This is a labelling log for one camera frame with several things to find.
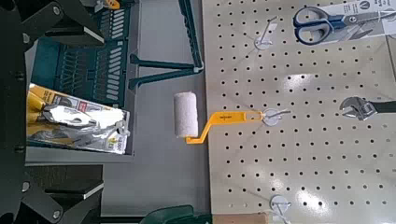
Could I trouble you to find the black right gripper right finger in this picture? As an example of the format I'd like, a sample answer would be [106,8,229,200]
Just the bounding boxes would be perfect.
[21,0,106,49]

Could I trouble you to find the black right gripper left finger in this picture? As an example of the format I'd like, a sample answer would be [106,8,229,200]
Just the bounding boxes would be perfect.
[18,180,106,224]

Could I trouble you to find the black handled adjustable wrench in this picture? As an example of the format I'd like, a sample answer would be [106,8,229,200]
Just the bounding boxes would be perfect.
[339,96,396,121]

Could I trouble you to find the teal crate with grey rim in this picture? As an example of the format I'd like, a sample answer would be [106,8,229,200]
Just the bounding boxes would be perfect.
[24,0,142,165]

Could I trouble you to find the packaged pliers on yellow card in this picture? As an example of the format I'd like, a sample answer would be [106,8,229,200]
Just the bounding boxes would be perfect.
[26,83,131,156]

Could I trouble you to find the grey stand back panel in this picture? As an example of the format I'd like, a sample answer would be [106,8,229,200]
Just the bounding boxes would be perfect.
[101,0,213,217]

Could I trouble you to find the white pegboard hook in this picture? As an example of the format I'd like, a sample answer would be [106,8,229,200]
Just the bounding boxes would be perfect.
[253,15,279,51]
[262,106,292,128]
[269,194,293,224]

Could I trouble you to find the beige pegboard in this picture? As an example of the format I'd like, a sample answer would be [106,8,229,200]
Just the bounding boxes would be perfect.
[201,0,396,224]

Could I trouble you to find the blue scissors in package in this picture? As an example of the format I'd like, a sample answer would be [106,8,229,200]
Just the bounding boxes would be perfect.
[317,0,396,43]

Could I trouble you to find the yellow handled hand tool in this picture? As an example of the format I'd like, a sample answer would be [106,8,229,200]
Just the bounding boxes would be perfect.
[92,0,121,11]

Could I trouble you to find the green trowel with wooden handle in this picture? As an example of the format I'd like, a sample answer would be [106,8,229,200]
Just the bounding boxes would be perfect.
[139,204,270,224]

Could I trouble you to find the teal metal cart handle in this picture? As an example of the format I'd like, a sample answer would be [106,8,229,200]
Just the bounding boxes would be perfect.
[128,0,205,91]

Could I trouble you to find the yellow handled paint roller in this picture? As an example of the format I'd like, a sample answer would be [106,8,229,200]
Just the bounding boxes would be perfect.
[173,91,265,146]

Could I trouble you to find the blue handled scissors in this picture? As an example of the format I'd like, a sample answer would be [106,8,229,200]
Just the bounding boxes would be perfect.
[292,6,396,47]

